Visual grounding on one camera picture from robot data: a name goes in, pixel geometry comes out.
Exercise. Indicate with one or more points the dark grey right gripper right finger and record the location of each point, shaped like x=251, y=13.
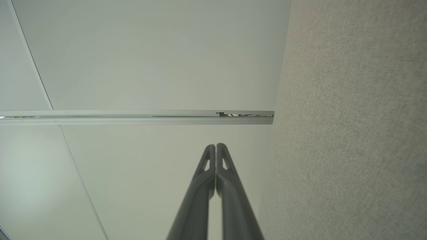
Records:
x=235, y=206

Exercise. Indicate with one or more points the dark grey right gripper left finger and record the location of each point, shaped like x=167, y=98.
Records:
x=196, y=200

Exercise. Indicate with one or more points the white ceiling track rail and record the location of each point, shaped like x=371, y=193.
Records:
x=133, y=117

